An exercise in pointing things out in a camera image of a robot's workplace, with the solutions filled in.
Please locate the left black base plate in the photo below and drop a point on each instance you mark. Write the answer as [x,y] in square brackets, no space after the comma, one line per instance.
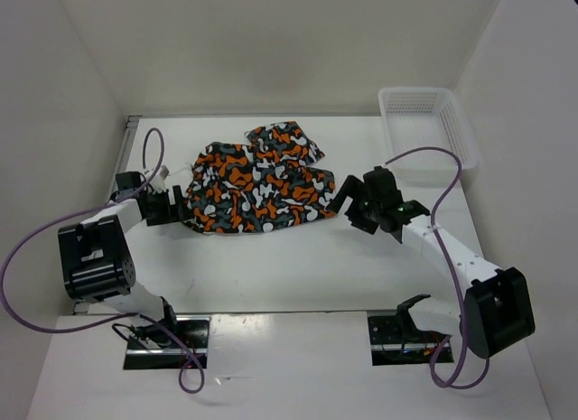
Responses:
[148,348]

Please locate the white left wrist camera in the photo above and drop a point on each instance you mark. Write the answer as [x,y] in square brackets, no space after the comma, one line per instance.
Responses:
[157,178]

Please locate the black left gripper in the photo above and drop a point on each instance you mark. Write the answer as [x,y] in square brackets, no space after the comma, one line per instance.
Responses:
[173,213]

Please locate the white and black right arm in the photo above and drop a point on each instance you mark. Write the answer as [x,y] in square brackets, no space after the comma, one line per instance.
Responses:
[493,311]

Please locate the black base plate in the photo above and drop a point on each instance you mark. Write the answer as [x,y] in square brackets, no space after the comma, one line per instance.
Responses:
[148,348]
[391,345]

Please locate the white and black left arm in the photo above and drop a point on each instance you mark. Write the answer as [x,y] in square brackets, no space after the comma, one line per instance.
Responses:
[96,262]

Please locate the white perforated plastic basket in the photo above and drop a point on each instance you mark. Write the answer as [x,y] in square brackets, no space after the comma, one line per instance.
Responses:
[415,117]

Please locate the orange grey camouflage shorts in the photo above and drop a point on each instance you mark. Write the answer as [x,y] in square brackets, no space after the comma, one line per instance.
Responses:
[270,182]

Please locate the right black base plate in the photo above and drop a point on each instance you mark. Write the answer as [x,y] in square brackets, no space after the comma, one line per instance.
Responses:
[391,345]

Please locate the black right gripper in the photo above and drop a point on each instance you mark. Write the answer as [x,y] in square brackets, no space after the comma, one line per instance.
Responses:
[349,188]

